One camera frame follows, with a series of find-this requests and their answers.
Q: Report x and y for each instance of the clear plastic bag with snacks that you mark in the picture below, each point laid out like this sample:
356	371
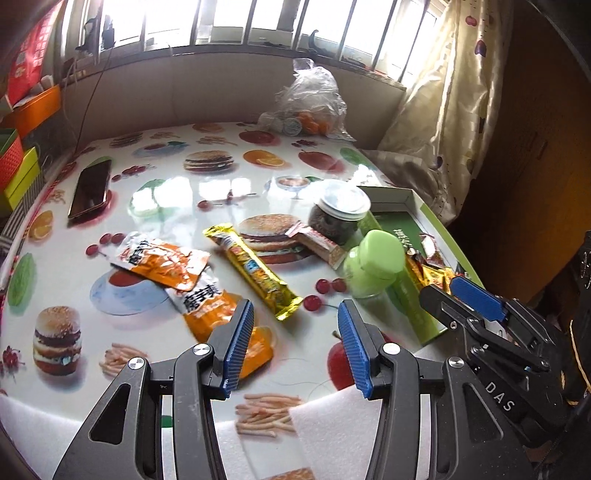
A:
311	105

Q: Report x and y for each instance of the yellow green box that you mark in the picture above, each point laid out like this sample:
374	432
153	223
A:
15	190

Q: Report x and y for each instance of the yellow long snack bar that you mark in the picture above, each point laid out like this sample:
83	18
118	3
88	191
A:
274	292

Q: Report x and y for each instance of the white foam sheet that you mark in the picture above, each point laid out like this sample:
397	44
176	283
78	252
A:
334	439

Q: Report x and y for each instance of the orange konjac snack packet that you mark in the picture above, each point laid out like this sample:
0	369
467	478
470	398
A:
168	264

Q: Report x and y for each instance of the green white cardboard box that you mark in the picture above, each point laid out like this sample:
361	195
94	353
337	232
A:
432	256

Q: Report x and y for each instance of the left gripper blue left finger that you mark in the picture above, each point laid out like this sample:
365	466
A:
235	341

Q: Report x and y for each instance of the black smartphone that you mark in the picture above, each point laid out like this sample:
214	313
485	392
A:
91	190

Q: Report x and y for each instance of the gold foil candy packet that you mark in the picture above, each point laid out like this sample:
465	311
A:
424	274

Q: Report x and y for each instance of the black white striped box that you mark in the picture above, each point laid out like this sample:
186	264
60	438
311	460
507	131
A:
15	220

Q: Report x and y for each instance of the clear jar white lid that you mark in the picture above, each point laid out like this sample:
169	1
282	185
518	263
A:
337	208

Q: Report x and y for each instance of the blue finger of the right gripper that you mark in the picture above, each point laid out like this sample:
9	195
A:
480	300

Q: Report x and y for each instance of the cream patterned curtain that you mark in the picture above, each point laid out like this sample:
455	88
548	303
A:
440	135

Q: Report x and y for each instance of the green lidded plastic jar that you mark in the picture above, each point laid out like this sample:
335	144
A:
374	264

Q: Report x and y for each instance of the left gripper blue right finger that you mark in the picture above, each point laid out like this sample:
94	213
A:
359	346

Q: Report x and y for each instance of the orange storage box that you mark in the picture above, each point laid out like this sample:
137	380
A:
32	114

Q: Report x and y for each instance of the red gift bag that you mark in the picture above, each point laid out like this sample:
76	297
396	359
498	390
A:
26	68

